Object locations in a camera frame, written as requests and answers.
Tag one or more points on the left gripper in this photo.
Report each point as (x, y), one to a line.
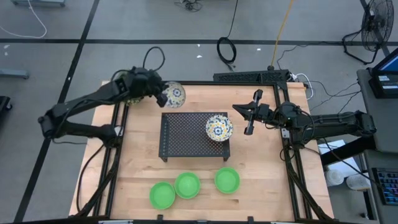
(140, 82)

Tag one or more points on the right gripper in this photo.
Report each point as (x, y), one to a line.
(262, 114)

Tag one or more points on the green plastic mini bowl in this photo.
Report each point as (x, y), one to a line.
(162, 195)
(227, 180)
(187, 185)

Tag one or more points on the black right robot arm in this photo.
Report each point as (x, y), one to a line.
(329, 123)

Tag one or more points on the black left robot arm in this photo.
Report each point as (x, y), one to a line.
(81, 102)

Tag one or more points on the black perforated metal rack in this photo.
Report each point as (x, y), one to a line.
(183, 133)

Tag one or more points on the white round container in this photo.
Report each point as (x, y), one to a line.
(357, 182)
(334, 177)

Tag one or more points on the white paper sheet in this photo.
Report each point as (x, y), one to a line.
(345, 168)

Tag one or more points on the grey desk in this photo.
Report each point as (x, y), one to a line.
(385, 124)

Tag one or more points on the black computer monitor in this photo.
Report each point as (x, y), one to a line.
(385, 84)

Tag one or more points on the grey furniture foot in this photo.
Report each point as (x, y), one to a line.
(14, 73)

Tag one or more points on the black floor fan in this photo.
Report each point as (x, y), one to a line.
(377, 25)

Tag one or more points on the grey furniture base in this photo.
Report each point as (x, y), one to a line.
(37, 2)

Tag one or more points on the black floor object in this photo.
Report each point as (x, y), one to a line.
(3, 104)

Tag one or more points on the black keyboard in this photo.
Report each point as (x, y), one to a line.
(388, 186)

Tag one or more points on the black perforated bracket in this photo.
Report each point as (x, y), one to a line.
(248, 76)

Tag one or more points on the black aluminium table frame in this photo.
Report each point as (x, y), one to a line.
(199, 83)

